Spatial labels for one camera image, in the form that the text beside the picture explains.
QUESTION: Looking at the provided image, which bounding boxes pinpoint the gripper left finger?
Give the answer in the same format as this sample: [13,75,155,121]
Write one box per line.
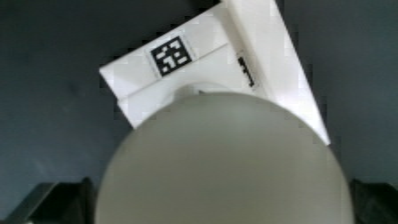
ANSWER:
[0,177,97,224]

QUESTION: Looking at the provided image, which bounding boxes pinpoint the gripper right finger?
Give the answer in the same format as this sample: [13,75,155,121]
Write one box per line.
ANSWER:
[351,179,398,224]

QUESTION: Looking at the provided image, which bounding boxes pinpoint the white lamp bulb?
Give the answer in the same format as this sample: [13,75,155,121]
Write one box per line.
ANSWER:
[95,83,354,224]

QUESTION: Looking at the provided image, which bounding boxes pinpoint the white lamp base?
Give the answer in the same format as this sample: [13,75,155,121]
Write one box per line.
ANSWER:
[100,5,267,126]

